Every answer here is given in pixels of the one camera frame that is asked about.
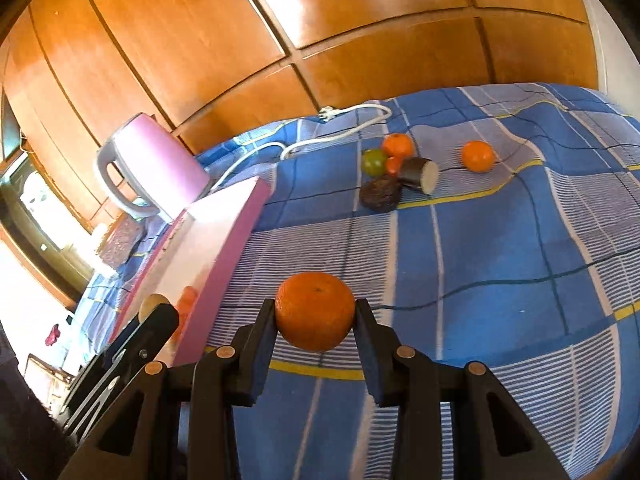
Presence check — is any orange mandarin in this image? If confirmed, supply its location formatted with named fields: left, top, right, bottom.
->
left=460, top=140, right=496, bottom=174
left=274, top=272, right=356, bottom=352
left=382, top=133, right=416, bottom=158

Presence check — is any dark round eggplant end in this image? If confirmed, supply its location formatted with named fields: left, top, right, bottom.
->
left=359, top=176, right=401, bottom=214

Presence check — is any cut eggplant piece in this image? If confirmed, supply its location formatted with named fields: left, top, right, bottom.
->
left=397, top=157, right=440, bottom=195

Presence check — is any green tomato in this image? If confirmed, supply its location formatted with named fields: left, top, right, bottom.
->
left=361, top=148, right=387, bottom=178

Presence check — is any red tomato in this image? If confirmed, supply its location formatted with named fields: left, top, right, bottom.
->
left=385, top=156, right=404, bottom=178

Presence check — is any small beige potato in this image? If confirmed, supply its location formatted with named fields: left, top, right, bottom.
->
left=138, top=294, right=169, bottom=324

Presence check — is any orange carrot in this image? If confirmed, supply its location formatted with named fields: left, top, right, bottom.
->
left=171, top=286, right=198, bottom=344

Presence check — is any silver patterned tissue box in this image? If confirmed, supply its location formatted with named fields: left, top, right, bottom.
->
left=96, top=212, right=144, bottom=271

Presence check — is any pink shallow tray box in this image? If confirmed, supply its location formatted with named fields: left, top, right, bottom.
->
left=114, top=177, right=271, bottom=366

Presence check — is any wooden door with glass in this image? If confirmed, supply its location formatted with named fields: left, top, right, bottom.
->
left=1, top=96, right=94, bottom=310

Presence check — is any pink electric kettle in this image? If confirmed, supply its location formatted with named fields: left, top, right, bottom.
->
left=94, top=113, right=212, bottom=223

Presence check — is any blue plaid tablecloth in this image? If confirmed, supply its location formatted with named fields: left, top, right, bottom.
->
left=74, top=82, right=640, bottom=480

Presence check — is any white power cable with plug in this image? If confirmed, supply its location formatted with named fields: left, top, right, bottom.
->
left=209, top=103, right=394, bottom=194

